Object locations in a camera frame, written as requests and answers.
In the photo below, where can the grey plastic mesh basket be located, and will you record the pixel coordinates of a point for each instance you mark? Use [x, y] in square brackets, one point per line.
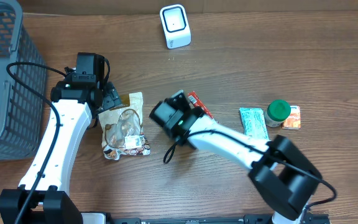
[21, 111]

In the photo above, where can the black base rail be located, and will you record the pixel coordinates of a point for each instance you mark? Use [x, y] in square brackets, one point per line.
[197, 220]

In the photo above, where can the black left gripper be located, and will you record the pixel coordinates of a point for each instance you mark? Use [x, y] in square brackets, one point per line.
[110, 98]

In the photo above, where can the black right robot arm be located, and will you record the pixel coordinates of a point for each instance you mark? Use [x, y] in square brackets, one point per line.
[281, 173]

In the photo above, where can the teal tissue pack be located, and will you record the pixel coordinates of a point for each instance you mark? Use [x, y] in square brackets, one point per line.
[254, 123]

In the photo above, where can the orange Kleenex tissue pack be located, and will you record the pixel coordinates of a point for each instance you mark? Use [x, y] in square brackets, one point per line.
[294, 119]

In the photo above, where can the green lid jar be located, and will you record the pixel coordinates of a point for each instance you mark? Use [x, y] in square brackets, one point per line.
[276, 113]

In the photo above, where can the white barcode scanner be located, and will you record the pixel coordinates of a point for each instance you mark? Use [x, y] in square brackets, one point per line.
[175, 26]

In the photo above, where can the red white snack packet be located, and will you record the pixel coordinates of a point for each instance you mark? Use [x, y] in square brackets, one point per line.
[199, 102]

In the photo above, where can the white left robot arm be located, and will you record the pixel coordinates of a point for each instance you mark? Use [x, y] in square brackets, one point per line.
[42, 195]

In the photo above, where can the beige brown snack pouch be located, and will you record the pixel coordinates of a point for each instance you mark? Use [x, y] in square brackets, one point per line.
[123, 130]

